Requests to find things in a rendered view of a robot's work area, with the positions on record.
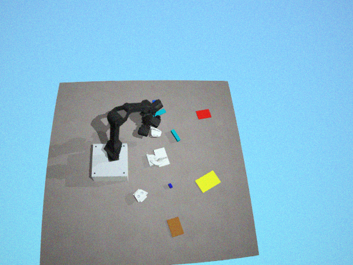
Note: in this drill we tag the cyan rectangular block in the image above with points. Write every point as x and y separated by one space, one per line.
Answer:
175 135

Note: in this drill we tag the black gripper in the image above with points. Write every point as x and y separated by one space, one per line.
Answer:
144 129

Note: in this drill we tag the cyan flat bar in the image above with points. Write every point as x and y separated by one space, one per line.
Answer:
162 111

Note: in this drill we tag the orange rectangular block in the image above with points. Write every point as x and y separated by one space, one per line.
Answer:
175 227

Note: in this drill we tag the red flat rectangular plate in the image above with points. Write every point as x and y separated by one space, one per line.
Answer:
202 114

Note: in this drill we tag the yellow rectangular plate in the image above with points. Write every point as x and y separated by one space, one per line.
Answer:
207 181

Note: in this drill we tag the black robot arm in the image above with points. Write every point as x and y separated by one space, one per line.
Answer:
113 146

